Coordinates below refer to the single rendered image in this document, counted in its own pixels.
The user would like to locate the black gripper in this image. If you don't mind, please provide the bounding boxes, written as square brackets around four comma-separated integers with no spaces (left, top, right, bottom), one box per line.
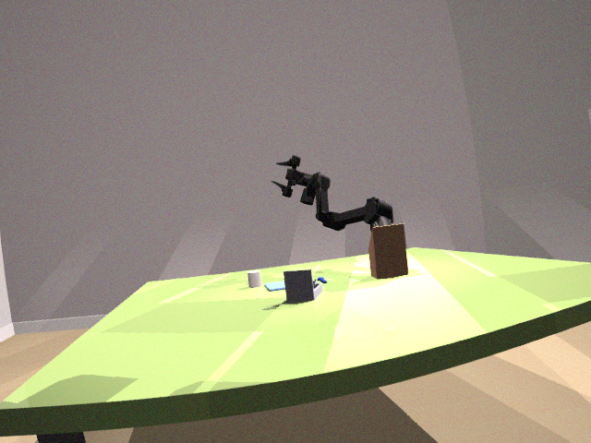
[272,155,307,198]

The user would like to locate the grey cylinder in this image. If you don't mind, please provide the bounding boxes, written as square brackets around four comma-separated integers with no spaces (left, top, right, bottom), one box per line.
[247,270,261,288]

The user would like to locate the light blue flat mat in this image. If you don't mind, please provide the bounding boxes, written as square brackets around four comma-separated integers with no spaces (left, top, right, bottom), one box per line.
[264,281,285,292]

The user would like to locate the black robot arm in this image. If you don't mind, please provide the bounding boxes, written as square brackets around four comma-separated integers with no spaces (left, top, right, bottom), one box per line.
[285,168,393,231]

